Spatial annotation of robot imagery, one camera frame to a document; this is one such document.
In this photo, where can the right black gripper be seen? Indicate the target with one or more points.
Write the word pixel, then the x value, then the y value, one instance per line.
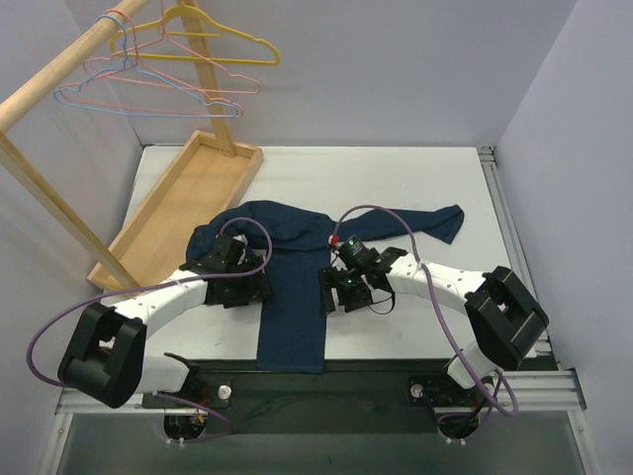
pixel 338 289

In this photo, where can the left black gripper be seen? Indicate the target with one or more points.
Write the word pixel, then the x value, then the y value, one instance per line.
pixel 218 254

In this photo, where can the dark blue denim trousers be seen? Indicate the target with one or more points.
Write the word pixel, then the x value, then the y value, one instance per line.
pixel 292 326

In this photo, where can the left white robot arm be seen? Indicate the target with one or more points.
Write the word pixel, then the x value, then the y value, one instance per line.
pixel 105 358

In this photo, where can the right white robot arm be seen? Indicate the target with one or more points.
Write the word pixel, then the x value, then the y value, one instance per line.
pixel 505 318

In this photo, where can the yellow plastic hanger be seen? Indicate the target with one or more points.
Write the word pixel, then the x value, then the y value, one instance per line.
pixel 189 29

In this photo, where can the wooden clothes rack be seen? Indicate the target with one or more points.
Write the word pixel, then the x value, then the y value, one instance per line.
pixel 209 175

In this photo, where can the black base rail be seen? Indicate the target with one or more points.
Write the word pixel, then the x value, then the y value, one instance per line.
pixel 370 396

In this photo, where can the blue wire hanger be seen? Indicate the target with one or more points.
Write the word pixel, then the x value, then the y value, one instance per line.
pixel 128 91

